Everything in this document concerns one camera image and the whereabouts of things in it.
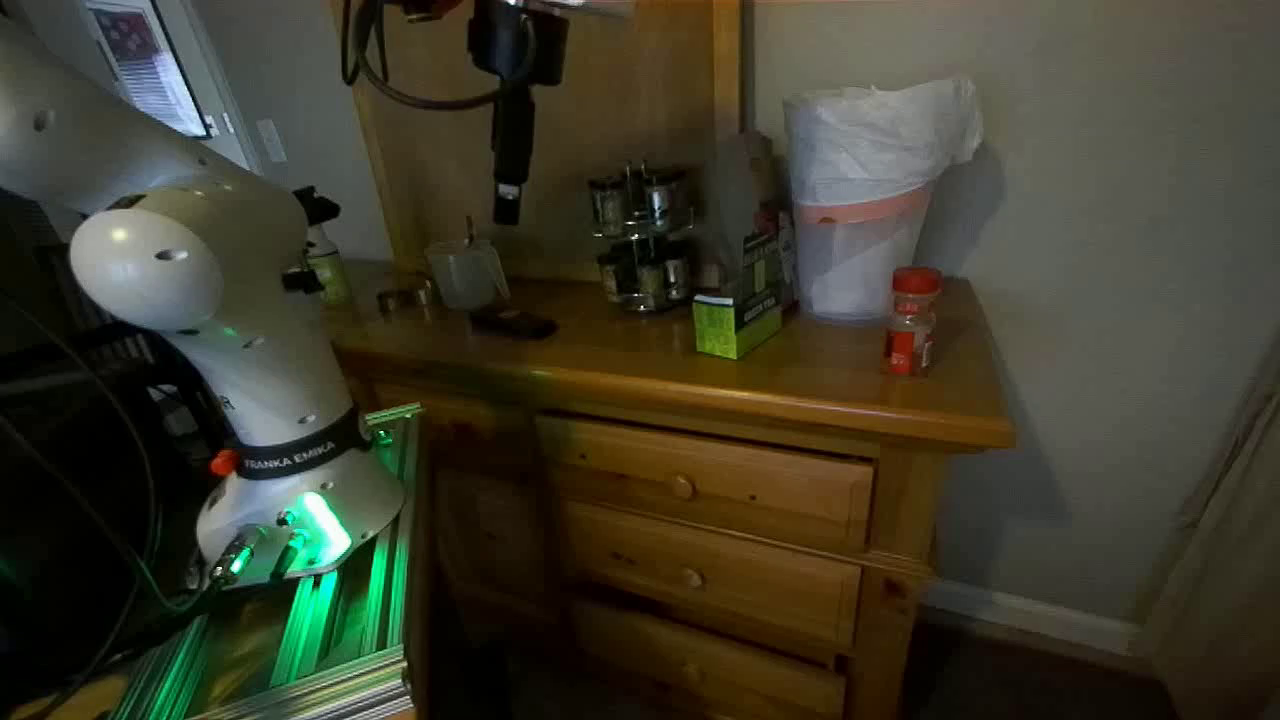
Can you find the wooden back panel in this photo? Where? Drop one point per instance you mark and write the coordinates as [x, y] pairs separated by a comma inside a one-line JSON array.
[[627, 94]]

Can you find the green tea box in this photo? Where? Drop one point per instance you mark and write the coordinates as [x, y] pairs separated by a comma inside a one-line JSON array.
[[732, 324]]

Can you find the small flat black object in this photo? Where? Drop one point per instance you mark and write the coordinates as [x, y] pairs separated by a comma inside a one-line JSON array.
[[513, 323]]

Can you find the framed wall picture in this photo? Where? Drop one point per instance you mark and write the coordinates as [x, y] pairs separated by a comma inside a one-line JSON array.
[[146, 62]]

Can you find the white baseboard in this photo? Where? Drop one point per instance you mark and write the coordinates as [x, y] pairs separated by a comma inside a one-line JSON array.
[[1026, 622]]

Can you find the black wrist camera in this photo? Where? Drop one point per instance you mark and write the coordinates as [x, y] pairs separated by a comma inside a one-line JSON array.
[[518, 42]]

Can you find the wooden drawer with knob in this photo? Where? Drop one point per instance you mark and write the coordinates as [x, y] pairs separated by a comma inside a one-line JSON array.
[[745, 572], [745, 480], [723, 667]]

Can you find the red spice bottle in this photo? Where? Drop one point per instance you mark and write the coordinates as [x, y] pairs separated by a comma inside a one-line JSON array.
[[914, 323]]

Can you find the beige door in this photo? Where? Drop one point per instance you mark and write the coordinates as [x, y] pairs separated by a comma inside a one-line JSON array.
[[1226, 572]]

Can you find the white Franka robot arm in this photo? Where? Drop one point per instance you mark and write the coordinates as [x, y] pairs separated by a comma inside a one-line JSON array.
[[255, 345]]

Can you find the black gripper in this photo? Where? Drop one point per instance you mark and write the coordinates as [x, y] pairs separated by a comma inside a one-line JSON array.
[[513, 135]]

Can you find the white light switch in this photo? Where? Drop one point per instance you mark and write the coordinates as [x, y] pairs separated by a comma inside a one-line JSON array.
[[268, 141]]

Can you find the glass spice jar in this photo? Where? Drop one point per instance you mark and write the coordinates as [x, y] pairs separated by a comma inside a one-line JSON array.
[[654, 285], [611, 205], [654, 201], [617, 279]]

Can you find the aluminium robot stand frame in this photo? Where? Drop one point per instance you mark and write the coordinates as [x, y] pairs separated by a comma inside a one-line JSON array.
[[320, 625]]

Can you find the small metal object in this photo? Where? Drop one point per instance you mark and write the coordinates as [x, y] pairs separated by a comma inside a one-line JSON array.
[[407, 297]]

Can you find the small greenish bottle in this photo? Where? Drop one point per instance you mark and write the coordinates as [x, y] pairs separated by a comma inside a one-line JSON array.
[[335, 272]]

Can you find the wooden dresser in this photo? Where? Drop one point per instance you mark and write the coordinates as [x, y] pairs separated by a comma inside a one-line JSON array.
[[802, 380]]

